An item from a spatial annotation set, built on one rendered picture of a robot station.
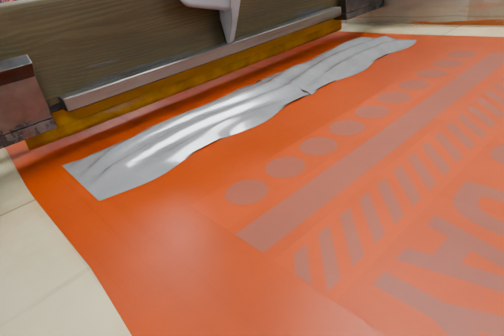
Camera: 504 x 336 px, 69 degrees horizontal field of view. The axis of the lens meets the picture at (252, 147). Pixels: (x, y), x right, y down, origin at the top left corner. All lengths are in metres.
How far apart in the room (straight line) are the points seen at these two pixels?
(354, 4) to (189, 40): 0.23
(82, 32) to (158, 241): 0.18
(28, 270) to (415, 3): 0.48
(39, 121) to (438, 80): 0.29
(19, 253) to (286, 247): 0.13
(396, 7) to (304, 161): 0.36
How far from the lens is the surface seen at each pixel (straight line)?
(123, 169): 0.24
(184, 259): 0.16
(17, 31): 0.29
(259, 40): 0.38
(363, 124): 0.25
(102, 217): 0.21
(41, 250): 0.21
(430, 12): 0.53
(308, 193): 0.19
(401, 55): 0.40
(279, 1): 0.41
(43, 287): 0.18
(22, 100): 0.28
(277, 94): 0.30
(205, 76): 0.37
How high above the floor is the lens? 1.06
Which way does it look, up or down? 27 degrees down
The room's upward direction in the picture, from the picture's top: 10 degrees counter-clockwise
